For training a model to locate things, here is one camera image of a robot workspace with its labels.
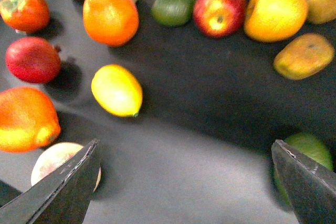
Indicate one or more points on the red persimmon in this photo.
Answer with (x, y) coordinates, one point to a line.
(27, 16)

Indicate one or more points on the yellow orange apple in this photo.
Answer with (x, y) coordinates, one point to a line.
(274, 20)

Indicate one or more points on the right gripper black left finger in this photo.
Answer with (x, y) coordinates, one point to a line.
(63, 196)

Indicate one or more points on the orange yellow mango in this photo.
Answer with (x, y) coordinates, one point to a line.
(28, 120)

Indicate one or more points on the yellow lemon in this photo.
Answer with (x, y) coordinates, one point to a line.
(117, 91)

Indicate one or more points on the green yellow apple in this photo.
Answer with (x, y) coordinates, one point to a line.
(311, 146)

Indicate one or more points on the red pomegranate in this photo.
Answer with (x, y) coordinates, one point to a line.
(33, 60)

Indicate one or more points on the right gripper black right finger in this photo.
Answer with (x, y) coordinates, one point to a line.
(309, 185)

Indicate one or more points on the brown kiwi fruit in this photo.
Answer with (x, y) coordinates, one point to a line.
(304, 56)

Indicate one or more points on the red yellow apple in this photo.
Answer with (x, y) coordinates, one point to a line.
(219, 18)

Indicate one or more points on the large orange fruit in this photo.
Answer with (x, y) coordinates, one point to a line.
(110, 22)

